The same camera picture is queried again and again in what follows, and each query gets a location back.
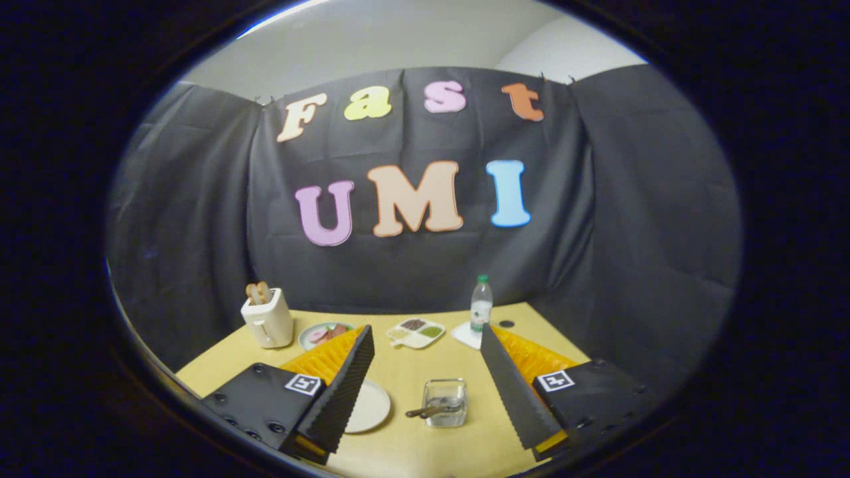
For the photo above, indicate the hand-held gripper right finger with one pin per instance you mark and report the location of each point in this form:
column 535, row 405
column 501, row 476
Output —
column 511, row 392

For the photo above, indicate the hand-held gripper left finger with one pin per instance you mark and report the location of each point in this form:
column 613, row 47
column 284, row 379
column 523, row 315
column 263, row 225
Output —
column 345, row 392

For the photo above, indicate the white round plate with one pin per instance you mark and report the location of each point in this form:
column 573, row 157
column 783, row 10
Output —
column 372, row 405

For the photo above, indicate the brown meat slice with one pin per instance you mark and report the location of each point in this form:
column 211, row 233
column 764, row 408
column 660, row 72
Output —
column 339, row 330

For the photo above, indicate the pink ham slice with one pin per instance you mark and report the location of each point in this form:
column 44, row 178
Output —
column 317, row 336

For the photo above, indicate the green rimmed food plate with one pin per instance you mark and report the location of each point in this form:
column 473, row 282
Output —
column 305, row 340

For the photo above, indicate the clear glass square container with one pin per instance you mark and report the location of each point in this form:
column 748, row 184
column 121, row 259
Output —
column 445, row 387

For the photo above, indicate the white square coaster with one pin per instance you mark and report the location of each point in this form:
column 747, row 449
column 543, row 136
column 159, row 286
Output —
column 463, row 334

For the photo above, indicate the clear plastic water bottle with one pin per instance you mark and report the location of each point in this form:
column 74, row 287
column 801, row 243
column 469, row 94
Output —
column 481, row 309

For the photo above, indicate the white divided grain dish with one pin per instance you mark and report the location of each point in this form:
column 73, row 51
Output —
column 415, row 335

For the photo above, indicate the white toaster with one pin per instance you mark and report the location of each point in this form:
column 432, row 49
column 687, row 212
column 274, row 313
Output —
column 269, row 325

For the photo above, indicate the toast bread slice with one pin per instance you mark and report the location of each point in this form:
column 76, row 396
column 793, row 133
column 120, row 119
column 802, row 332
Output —
column 252, row 293
column 265, row 292

